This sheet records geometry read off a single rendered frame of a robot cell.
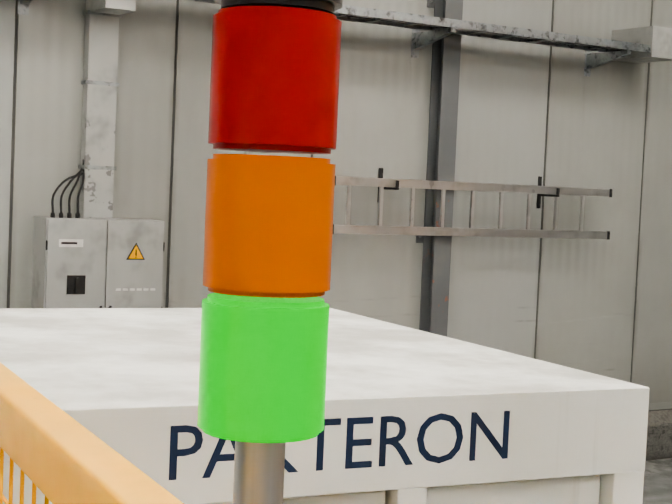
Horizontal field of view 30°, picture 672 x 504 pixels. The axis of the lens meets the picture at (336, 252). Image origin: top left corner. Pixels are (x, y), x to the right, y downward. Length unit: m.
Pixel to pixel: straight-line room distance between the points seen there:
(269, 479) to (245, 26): 0.17
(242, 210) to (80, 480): 0.28
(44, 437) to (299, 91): 0.39
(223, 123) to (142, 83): 8.12
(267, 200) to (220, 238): 0.02
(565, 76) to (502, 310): 2.00
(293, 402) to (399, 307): 9.17
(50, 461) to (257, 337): 0.33
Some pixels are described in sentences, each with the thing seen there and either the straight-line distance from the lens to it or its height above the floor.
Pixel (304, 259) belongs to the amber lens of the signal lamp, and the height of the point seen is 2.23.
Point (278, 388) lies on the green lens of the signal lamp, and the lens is 0.47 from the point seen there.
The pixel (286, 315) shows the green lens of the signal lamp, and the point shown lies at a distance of 0.47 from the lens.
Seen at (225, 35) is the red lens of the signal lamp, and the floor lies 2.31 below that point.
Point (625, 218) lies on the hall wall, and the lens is 11.05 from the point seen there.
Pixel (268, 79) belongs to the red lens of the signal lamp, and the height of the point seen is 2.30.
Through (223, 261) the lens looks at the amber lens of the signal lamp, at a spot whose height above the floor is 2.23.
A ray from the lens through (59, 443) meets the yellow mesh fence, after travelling 0.77.
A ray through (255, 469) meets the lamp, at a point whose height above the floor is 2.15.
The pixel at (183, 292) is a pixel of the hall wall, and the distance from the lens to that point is 8.75.
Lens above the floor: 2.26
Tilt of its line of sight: 3 degrees down
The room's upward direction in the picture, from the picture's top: 2 degrees clockwise
